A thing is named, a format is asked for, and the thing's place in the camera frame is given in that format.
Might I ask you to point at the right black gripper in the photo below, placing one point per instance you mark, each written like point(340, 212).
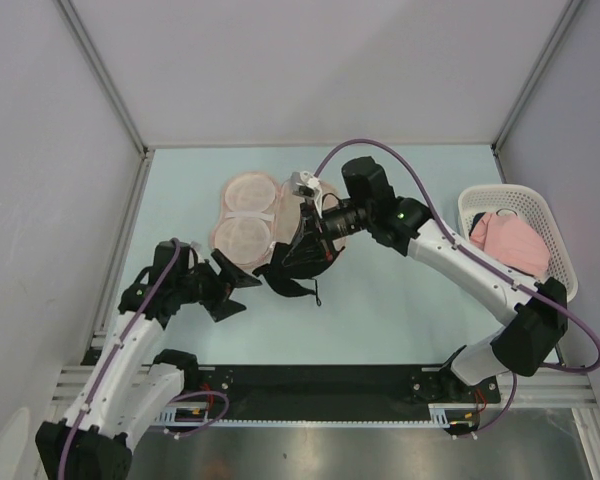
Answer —
point(321, 245)

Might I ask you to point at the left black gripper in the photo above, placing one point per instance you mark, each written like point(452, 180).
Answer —
point(231, 276)

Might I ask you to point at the black bra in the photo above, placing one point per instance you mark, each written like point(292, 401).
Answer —
point(292, 283)

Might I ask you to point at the pink patterned laundry bag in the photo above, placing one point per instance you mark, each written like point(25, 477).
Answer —
point(256, 211)

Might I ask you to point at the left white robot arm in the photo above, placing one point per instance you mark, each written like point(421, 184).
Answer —
point(98, 433)

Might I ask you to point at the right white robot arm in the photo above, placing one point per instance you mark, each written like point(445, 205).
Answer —
point(532, 314)

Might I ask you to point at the dark blue garment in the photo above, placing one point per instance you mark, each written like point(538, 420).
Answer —
point(475, 221)

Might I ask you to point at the pink garment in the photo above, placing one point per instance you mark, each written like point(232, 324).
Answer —
point(513, 242)

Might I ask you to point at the white plastic basket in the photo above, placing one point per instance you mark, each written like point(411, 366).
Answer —
point(530, 207)

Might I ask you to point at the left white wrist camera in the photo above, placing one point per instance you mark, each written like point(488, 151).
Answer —
point(196, 247)

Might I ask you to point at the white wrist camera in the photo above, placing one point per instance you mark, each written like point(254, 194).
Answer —
point(196, 247)
point(306, 185)

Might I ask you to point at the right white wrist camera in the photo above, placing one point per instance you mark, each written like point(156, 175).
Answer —
point(306, 185)

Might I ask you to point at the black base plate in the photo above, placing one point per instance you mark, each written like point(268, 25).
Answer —
point(331, 393)

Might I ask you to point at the white slotted cable duct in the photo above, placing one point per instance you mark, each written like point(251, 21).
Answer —
point(182, 417)

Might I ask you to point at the left aluminium corner post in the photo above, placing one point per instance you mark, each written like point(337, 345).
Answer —
point(77, 28)

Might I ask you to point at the aluminium corner post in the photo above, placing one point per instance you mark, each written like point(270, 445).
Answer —
point(540, 67)
point(77, 28)

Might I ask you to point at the right aluminium corner post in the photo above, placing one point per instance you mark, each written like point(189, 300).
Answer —
point(540, 67)

